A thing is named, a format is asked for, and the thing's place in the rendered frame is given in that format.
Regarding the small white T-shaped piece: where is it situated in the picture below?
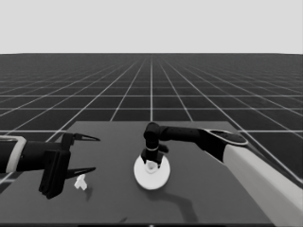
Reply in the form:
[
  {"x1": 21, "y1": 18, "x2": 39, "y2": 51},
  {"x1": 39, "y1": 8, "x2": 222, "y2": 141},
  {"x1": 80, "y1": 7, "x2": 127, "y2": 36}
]
[{"x1": 74, "y1": 173, "x2": 88, "y2": 191}]

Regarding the large thick white disc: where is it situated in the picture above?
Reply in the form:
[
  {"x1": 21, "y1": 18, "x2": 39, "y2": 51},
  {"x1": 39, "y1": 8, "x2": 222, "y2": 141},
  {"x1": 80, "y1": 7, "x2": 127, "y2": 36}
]
[{"x1": 133, "y1": 153, "x2": 171, "y2": 191}]

